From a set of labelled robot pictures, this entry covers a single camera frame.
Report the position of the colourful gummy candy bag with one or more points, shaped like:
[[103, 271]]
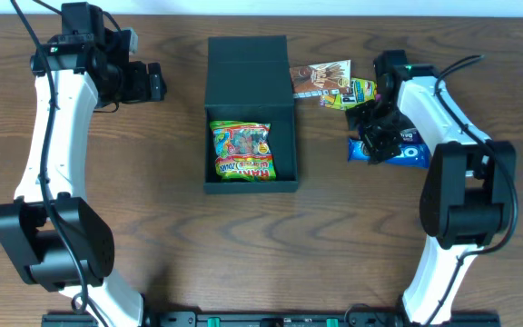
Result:
[[242, 151]]

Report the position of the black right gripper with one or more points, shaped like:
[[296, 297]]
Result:
[[377, 134]]

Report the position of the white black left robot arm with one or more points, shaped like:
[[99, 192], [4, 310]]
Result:
[[49, 231]]

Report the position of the dark green gift box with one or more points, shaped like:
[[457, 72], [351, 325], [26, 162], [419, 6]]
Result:
[[248, 80]]

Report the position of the purple Dairy Milk bar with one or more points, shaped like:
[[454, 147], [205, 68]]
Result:
[[411, 136]]

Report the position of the blue Oreo pack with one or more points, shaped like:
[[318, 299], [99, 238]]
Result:
[[411, 155]]

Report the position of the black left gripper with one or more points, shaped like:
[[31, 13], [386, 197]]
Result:
[[153, 83]]

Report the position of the brown Pocky box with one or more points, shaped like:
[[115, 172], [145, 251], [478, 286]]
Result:
[[321, 79]]

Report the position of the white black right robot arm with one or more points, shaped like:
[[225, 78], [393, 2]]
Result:
[[469, 202]]

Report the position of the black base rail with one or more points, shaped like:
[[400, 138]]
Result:
[[270, 319]]

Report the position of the yellow green Pretz box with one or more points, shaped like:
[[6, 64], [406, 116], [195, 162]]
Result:
[[361, 91]]

